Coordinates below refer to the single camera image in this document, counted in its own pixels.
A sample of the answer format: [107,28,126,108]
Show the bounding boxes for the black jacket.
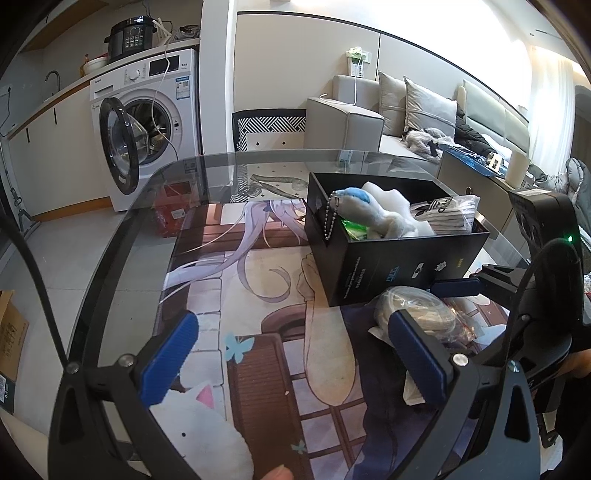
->
[455,102,495,158]

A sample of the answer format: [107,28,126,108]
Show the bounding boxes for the white washing machine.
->
[89,47,201,213]

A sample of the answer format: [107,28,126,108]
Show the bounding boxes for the white and blue plush toy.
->
[323,186,437,241]

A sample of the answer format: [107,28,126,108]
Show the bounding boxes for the white kitchen counter cabinet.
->
[7,76,112,222]

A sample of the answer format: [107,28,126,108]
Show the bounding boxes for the beige coffee table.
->
[436,147,527,241]

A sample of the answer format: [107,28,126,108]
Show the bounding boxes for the brown curtains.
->
[571,85,591,160]

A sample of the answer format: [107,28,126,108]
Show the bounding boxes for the bagged white socks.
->
[410,195,481,236]

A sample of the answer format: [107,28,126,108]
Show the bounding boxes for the clear bag with beige coil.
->
[368,285,462,352]

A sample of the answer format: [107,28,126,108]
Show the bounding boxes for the printed cartoon desk mat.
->
[152,198,513,480]

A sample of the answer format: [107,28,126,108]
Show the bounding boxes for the black storage box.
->
[305,172,490,308]

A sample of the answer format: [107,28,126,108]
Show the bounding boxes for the person's left hand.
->
[256,465,294,480]

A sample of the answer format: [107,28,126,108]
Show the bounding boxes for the blue tray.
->
[441,144,490,174]

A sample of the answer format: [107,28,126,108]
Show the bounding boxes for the wide grey pillow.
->
[403,76,458,139]

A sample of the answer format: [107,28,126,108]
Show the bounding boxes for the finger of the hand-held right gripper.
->
[429,266,528,299]
[471,318,575,384]

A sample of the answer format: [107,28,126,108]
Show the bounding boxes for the grey down jacket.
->
[529,157,591,213]

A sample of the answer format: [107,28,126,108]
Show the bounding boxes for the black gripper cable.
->
[0,203,72,365]

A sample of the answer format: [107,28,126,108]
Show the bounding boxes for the black white patterned chair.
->
[232,108,308,153]

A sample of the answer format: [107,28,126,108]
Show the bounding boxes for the grey sofa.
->
[307,71,532,185]

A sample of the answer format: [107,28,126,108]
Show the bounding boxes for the person's right hand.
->
[561,350,591,385]

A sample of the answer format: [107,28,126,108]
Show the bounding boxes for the white cylinder cup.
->
[505,150,529,188]

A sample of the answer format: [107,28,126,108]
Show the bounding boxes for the grey fuzzy garment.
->
[401,127,455,162]

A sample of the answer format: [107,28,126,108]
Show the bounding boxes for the cardboard box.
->
[0,290,29,402]

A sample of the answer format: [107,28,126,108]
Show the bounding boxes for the narrow grey pillow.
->
[378,71,407,137]

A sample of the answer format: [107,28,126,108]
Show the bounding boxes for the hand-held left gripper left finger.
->
[48,310,200,480]

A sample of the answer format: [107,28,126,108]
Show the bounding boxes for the white wall charger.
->
[345,46,372,79]

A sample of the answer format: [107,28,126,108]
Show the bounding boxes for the black pressure cooker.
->
[105,17,158,60]

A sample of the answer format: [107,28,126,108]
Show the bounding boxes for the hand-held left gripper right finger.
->
[387,308,541,480]

